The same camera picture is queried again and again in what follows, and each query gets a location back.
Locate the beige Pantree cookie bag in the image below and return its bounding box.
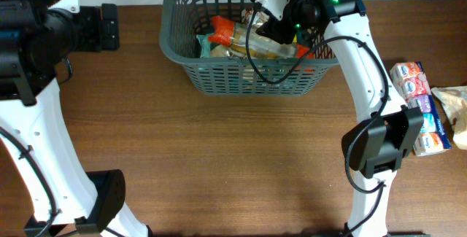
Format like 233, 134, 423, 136
209, 15, 277, 59

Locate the orange long biscuit pack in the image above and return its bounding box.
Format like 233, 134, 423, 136
208, 15, 309, 59

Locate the light blue snack packet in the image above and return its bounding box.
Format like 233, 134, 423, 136
196, 33, 217, 58

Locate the Kleenex tissue multipack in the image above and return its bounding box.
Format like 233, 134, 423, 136
390, 62, 452, 157

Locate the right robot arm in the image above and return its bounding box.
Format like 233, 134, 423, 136
251, 0, 423, 236

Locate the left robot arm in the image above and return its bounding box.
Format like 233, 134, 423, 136
1, 0, 152, 236

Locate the grey plastic basket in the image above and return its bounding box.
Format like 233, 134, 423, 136
160, 0, 338, 96

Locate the beige bag at right edge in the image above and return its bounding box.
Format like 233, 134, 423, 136
431, 86, 466, 150

